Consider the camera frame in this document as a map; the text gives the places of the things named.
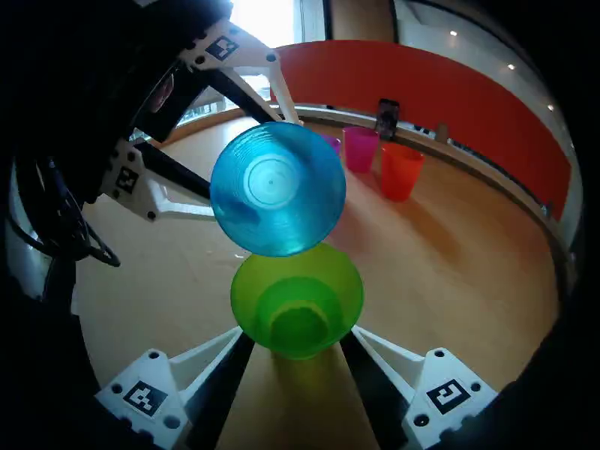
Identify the small tan box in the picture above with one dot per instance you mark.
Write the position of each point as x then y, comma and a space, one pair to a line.
442, 132

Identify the green plastic cup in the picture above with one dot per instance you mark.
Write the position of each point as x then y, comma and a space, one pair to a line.
290, 304

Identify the blue plastic cup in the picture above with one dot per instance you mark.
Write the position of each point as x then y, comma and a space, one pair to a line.
276, 187

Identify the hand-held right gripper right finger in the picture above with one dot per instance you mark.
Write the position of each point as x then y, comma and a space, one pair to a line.
433, 379

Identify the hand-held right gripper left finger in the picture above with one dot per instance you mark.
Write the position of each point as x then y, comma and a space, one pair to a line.
161, 382

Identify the orange plastic cup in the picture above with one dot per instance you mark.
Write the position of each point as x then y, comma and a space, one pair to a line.
401, 173

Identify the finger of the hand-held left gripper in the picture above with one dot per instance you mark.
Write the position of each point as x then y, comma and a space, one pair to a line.
253, 56

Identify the pink plastic cup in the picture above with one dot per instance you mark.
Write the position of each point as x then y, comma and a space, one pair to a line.
360, 150

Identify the black phone on stand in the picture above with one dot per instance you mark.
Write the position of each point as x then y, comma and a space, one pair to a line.
388, 117

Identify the purple plastic cup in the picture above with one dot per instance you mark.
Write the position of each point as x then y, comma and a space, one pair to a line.
334, 144

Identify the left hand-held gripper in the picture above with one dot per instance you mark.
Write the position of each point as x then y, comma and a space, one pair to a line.
103, 84

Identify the red desk screen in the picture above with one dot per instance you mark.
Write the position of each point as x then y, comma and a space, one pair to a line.
468, 98

